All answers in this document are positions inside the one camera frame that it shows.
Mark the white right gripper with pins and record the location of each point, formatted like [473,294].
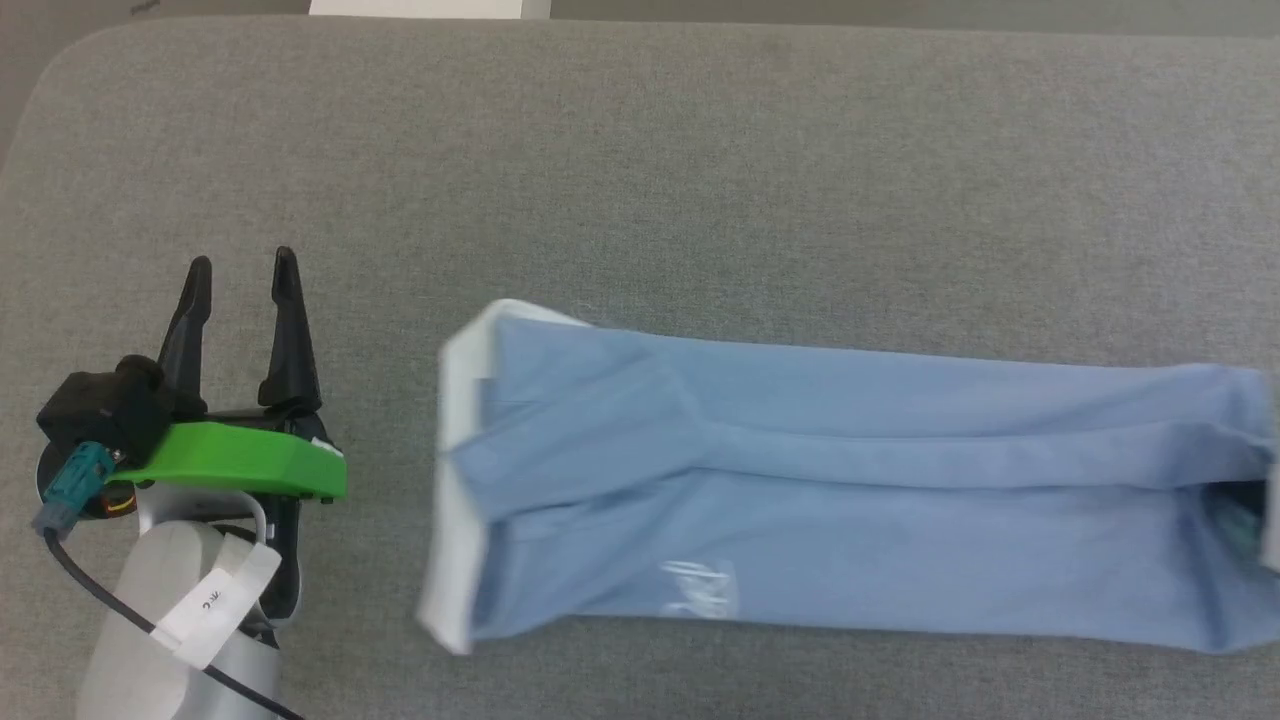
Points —
[1272,530]

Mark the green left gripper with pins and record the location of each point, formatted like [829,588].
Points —
[240,455]

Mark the light blue polo shirt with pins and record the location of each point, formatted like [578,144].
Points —
[800,500]

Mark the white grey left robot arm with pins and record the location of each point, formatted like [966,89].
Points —
[160,600]

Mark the white rectangular box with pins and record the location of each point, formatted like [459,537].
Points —
[430,8]

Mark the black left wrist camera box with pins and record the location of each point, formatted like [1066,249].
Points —
[100,410]

